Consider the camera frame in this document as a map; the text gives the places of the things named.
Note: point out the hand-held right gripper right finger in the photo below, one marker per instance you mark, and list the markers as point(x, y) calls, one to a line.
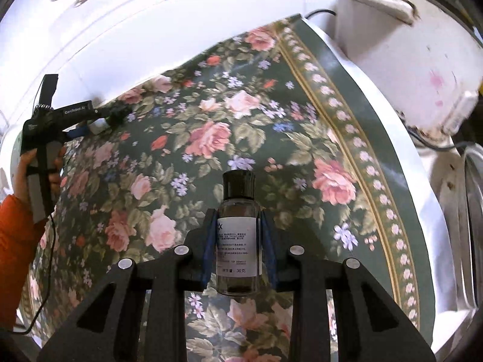
point(268, 249)

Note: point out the floral tablecloth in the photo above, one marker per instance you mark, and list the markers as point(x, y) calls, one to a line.
point(234, 128)

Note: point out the white cooking pot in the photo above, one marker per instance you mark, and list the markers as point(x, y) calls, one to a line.
point(407, 56)

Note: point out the person's left hand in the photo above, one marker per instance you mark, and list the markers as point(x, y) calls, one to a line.
point(23, 175)

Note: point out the person's left forearm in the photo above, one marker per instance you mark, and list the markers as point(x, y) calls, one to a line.
point(19, 256)

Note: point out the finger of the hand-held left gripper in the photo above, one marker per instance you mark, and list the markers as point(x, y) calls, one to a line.
point(113, 112)
point(80, 131)

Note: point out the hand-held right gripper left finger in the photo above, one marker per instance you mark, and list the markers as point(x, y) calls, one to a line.
point(209, 249)

